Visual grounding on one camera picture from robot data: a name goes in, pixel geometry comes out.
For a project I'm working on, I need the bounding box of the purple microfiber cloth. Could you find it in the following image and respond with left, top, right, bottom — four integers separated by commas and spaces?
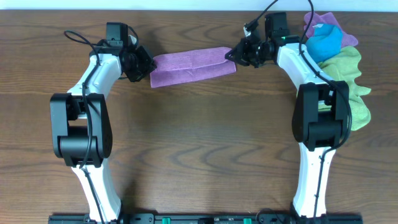
150, 47, 236, 88

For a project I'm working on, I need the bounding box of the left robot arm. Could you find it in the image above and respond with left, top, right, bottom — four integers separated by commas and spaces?
50, 46, 156, 223

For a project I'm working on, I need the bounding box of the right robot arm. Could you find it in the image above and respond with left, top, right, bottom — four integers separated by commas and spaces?
225, 35, 352, 222

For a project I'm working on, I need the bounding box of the blue microfiber cloth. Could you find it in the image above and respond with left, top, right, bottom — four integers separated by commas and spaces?
305, 24, 343, 63

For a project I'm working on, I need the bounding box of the green microfiber cloth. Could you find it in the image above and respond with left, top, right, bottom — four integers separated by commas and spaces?
318, 46, 371, 131

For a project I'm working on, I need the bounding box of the right black cable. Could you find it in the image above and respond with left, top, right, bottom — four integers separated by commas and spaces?
244, 0, 353, 218

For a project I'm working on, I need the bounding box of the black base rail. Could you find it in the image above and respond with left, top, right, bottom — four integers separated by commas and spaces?
48, 212, 364, 224

